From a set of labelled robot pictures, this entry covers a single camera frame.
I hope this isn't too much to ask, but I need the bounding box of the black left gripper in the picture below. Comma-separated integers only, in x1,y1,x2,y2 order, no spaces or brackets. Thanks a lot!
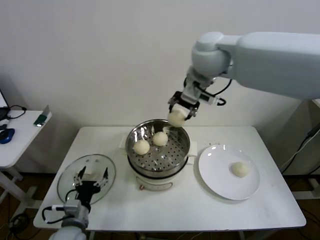
73,166,109,205

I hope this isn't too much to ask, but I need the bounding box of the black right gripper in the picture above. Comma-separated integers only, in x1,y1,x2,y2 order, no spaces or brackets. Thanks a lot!
167,91,201,121

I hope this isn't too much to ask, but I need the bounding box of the white steamed baozi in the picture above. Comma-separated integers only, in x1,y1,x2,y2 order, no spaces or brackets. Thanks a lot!
133,139,151,156
167,109,186,127
230,161,250,178
152,131,169,147

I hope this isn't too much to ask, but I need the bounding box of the glass pot lid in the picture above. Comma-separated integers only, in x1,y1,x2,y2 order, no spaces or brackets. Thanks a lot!
56,153,117,206

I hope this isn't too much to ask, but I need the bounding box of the steel steamer basket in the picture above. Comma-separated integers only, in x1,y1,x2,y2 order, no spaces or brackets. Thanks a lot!
119,119,199,174

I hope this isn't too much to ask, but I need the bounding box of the white round plate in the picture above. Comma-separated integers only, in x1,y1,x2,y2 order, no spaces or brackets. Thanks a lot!
197,144,261,201

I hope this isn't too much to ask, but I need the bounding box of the green circuit board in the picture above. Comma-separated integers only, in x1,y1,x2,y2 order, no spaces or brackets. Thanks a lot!
33,104,52,128

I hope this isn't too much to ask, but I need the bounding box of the white side table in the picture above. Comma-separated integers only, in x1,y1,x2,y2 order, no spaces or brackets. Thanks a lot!
0,109,53,213

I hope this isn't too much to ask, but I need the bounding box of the blue computer mouse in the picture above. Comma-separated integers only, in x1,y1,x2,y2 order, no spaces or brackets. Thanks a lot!
0,128,16,145

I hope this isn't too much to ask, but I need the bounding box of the laptop computer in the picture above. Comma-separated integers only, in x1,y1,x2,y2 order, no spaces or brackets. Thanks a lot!
0,88,10,121

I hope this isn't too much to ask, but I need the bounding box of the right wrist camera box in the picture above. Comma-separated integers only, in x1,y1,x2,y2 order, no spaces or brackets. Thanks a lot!
198,92,227,106

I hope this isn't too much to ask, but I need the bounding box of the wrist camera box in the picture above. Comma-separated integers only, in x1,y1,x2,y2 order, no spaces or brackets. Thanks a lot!
198,92,227,106
51,199,84,216

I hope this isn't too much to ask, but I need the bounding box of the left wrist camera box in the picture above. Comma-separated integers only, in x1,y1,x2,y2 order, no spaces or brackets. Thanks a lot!
51,199,84,216

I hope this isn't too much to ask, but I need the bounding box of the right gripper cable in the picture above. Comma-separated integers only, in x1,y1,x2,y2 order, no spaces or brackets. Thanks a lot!
213,78,233,97

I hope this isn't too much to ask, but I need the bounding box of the left camera black cable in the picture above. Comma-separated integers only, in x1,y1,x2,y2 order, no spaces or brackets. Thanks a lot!
41,206,65,224

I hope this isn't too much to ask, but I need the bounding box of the black floor cable bundle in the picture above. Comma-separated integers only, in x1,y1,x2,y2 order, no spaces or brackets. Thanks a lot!
9,212,35,230

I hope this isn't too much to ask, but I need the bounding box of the black cable on side table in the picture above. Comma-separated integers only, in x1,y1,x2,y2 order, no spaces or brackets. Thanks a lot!
6,104,27,120

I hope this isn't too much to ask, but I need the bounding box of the black wall cable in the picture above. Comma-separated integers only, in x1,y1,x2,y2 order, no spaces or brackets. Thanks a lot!
279,126,320,175

